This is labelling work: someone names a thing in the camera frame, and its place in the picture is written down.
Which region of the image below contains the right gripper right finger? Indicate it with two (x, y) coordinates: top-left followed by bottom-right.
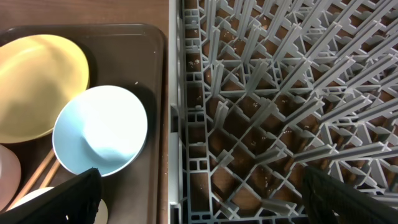
(301, 166), (397, 224)

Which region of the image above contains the light blue bowl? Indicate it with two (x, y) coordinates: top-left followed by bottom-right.
(52, 85), (149, 177)

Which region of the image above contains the wooden chopstick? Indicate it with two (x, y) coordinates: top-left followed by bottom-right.
(7, 149), (54, 210)
(39, 160), (60, 189)

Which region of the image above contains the lower wooden chopstick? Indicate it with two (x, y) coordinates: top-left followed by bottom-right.
(39, 160), (60, 189)

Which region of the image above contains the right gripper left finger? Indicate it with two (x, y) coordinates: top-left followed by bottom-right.
(1, 168), (102, 224)

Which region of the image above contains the upper wooden chopstick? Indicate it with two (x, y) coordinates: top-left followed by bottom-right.
(7, 149), (54, 210)

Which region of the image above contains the grey dishwasher rack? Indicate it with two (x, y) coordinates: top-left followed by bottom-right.
(168, 0), (397, 223)

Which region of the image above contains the white cup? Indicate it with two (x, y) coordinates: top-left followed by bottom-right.
(11, 187), (108, 224)

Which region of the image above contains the yellow plate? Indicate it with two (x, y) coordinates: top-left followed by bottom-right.
(1, 34), (90, 144)

